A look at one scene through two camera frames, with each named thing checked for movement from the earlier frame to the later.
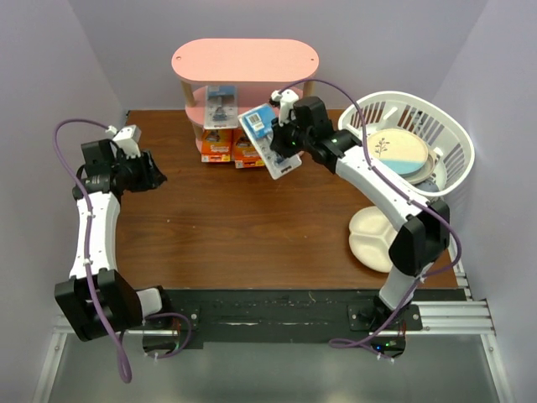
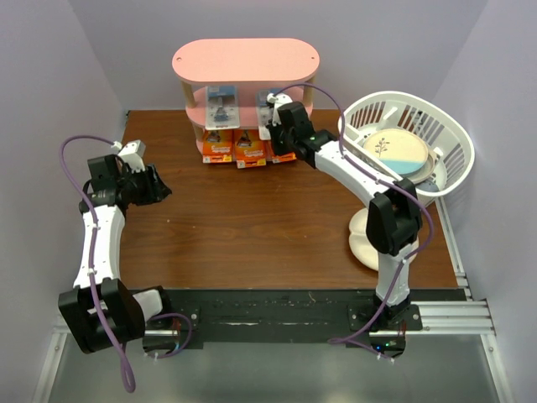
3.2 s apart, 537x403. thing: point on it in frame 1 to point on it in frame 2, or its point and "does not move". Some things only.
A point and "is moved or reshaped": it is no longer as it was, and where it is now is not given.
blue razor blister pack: (221, 110) does not move
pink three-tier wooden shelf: (259, 66) does not move
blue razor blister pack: (258, 122) is moved or reshaped
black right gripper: (278, 143) does not move
